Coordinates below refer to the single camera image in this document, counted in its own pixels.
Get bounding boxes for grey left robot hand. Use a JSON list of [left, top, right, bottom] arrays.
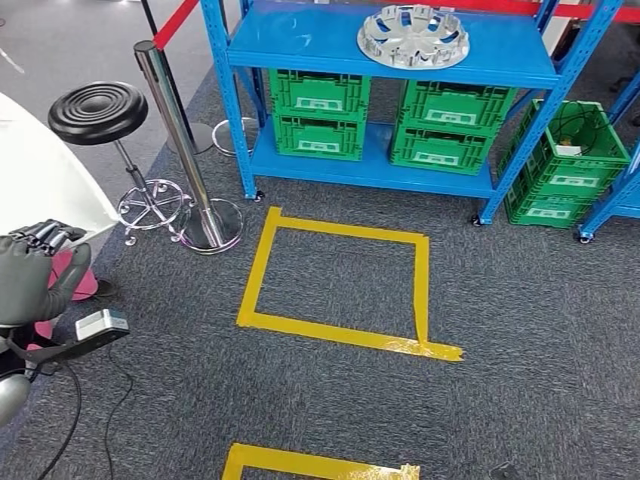
[[0, 219, 94, 329]]

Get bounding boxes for white plastic car body part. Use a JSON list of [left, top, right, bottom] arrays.
[[0, 92, 121, 238]]

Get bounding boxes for blue metal shelf rack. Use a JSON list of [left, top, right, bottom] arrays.
[[574, 72, 640, 245], [199, 0, 626, 227]]

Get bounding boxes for black stool with chrome base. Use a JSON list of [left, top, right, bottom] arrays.
[[48, 80, 192, 248]]

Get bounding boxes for black pole stand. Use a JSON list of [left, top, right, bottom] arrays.
[[140, 0, 217, 156]]

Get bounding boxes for yellow floor tape square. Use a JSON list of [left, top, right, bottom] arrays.
[[235, 206, 464, 364], [221, 442, 421, 480]]

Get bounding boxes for silver wheel hubcap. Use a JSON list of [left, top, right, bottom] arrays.
[[356, 4, 470, 71]]

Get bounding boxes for open green plastic crate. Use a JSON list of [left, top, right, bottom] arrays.
[[497, 99, 632, 201]]

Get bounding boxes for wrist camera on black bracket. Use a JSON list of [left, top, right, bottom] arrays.
[[10, 309, 131, 366]]

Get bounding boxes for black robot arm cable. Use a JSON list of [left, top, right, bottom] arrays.
[[35, 362, 84, 480]]

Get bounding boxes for black floor cable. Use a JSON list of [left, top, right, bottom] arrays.
[[102, 351, 135, 480]]

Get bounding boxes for black cable in crate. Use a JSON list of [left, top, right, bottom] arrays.
[[555, 101, 609, 151]]

